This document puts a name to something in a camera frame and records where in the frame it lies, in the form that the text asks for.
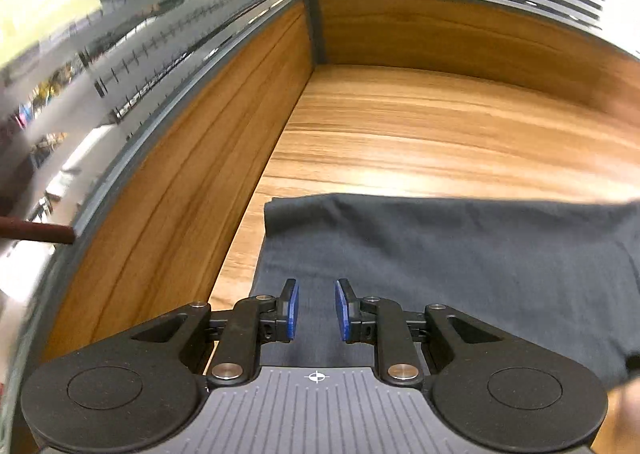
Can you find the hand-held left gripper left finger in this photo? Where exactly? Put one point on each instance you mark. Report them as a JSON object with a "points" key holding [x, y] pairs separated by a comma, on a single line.
{"points": [[291, 311]]}

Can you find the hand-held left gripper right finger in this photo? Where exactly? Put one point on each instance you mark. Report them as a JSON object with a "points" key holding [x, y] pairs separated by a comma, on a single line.
{"points": [[342, 311]]}

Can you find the dark grey pants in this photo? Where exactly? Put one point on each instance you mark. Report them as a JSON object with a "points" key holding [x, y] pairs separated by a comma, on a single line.
{"points": [[450, 254]]}

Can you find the glass and wood desk partition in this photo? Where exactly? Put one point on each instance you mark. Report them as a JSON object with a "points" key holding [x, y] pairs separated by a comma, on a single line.
{"points": [[450, 29], [175, 174]]}

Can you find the yellow sticky note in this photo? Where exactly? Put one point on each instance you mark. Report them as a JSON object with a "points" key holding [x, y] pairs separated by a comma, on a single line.
{"points": [[45, 14]]}

